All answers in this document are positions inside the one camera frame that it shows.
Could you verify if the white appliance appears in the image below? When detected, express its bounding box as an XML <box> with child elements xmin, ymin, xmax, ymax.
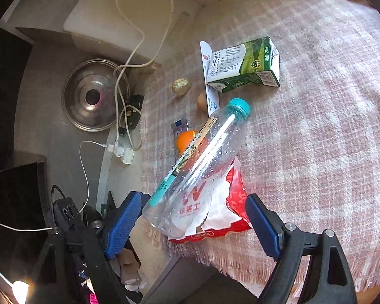
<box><xmin>63</xmin><ymin>0</ymin><xmax>201</xmax><ymax>68</ymax></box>

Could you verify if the steel pot lid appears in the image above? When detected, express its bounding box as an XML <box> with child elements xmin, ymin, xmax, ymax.
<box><xmin>62</xmin><ymin>59</ymin><xmax>130</xmax><ymax>132</ymax></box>

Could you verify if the orange round fruit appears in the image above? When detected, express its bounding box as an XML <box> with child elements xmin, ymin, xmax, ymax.
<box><xmin>176</xmin><ymin>130</ymin><xmax>197</xmax><ymax>156</ymax></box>

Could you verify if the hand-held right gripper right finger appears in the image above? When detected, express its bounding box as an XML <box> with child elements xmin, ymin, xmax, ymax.
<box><xmin>245</xmin><ymin>193</ymin><xmax>358</xmax><ymax>304</ymax></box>

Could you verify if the small blue sachet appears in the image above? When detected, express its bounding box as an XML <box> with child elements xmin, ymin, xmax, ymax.
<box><xmin>170</xmin><ymin>119</ymin><xmax>188</xmax><ymax>134</ymax></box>

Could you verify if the pink plaid cloth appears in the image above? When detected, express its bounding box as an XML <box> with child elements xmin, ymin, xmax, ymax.
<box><xmin>139</xmin><ymin>0</ymin><xmax>380</xmax><ymax>293</ymax></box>

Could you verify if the clear plastic bottle teal cap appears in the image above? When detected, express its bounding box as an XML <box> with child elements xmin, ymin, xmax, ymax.
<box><xmin>141</xmin><ymin>98</ymin><xmax>251</xmax><ymax>239</ymax></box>

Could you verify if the white plug adapter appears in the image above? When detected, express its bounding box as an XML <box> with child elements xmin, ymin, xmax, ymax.
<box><xmin>105</xmin><ymin>137</ymin><xmax>135</xmax><ymax>165</ymax></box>

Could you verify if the thin white cable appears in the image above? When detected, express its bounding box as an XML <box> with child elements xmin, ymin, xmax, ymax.
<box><xmin>0</xmin><ymin>140</ymin><xmax>108</xmax><ymax>232</ymax></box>

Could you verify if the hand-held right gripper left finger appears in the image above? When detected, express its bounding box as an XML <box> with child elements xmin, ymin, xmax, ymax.
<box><xmin>28</xmin><ymin>192</ymin><xmax>143</xmax><ymax>304</ymax></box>

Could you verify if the dark box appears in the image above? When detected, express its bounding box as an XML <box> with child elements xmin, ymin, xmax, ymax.
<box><xmin>0</xmin><ymin>154</ymin><xmax>49</xmax><ymax>216</ymax></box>

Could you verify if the red and white paper bag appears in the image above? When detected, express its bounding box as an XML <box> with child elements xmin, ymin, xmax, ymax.
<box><xmin>168</xmin><ymin>157</ymin><xmax>253</xmax><ymax>244</ymax></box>

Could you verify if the tan oyster shell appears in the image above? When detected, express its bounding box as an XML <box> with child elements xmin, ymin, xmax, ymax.
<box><xmin>173</xmin><ymin>78</ymin><xmax>191</xmax><ymax>97</ymax></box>

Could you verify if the green and white milk carton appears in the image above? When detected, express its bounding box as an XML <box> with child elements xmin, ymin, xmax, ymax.
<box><xmin>200</xmin><ymin>36</ymin><xmax>281</xmax><ymax>116</ymax></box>

